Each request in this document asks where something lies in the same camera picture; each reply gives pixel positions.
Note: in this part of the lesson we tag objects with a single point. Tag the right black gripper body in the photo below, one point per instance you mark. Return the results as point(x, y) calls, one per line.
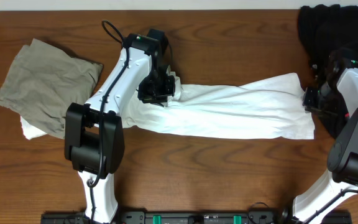
point(315, 101)

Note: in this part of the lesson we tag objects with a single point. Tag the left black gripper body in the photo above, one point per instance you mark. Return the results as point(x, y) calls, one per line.
point(154, 88)

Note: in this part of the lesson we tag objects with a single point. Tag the white printed t-shirt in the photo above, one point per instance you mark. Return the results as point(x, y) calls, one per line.
point(266, 109)

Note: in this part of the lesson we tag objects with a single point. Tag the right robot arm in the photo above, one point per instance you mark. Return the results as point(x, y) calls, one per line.
point(340, 180)

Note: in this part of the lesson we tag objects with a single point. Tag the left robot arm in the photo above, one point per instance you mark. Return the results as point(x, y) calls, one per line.
point(94, 138)

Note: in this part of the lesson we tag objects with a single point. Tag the black garment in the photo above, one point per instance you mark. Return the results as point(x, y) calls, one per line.
point(329, 34)

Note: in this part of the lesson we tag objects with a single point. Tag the folded olive green garment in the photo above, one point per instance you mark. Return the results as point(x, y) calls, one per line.
point(43, 81)

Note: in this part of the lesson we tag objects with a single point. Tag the folded white garment underneath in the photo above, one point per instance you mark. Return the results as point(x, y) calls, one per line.
point(30, 131)

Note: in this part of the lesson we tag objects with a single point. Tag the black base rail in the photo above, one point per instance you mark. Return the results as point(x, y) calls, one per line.
point(256, 215)

